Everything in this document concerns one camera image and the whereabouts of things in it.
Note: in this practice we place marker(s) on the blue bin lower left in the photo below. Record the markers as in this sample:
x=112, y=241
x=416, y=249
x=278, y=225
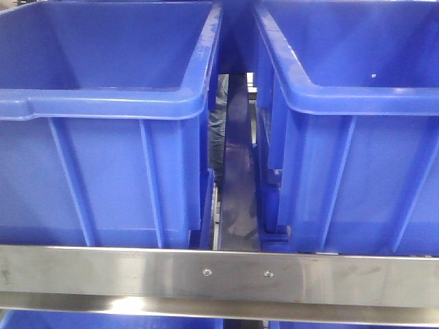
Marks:
x=45, y=319

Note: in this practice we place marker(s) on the blue bin lower right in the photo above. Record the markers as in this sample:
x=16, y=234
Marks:
x=309, y=325

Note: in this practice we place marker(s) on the large blue bin right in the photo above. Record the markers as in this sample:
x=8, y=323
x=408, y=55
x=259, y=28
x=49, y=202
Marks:
x=349, y=155

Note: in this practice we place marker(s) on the large blue bin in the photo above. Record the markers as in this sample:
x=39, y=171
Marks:
x=104, y=110
x=349, y=155

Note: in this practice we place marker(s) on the steel shelf front rail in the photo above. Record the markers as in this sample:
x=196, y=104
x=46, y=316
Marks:
x=369, y=290

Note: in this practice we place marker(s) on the large blue bin left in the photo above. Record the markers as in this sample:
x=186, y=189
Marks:
x=104, y=110

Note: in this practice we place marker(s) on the steel centre divider rail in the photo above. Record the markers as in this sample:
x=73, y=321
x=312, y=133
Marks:
x=238, y=229

